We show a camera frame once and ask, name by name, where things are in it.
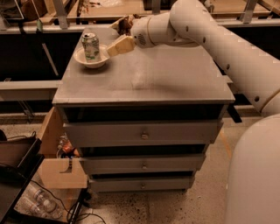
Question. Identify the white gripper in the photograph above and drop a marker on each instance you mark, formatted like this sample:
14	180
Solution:
140	34

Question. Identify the green 7up soda can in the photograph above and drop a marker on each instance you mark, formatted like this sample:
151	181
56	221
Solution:
90	43

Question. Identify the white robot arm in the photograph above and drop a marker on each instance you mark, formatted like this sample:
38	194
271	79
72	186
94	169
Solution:
253	186

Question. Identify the white paper bowl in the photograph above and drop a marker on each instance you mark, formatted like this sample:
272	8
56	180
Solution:
80	57

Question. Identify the crumpled chip bag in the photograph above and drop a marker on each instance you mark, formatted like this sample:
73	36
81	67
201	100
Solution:
124	24

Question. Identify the metal railing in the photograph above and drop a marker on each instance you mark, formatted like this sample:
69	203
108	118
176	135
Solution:
66	12

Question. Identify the grey drawer cabinet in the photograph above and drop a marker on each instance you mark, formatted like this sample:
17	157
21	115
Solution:
161	84

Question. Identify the top grey drawer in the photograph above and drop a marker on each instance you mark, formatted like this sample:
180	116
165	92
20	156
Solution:
112	134

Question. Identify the grey drawer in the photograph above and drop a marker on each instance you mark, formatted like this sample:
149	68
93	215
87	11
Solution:
140	184
112	134
142	164

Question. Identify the middle grey drawer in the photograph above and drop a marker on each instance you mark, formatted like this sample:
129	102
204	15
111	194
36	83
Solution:
142	164

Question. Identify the bottom grey drawer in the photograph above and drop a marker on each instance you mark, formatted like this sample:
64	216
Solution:
140	184

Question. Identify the wooden crate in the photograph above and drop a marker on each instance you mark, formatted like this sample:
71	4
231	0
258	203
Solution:
57	172

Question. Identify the black cart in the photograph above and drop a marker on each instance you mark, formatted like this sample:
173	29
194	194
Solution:
19	159

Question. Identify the plastic water bottle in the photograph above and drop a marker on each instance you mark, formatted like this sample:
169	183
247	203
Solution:
40	196
36	209

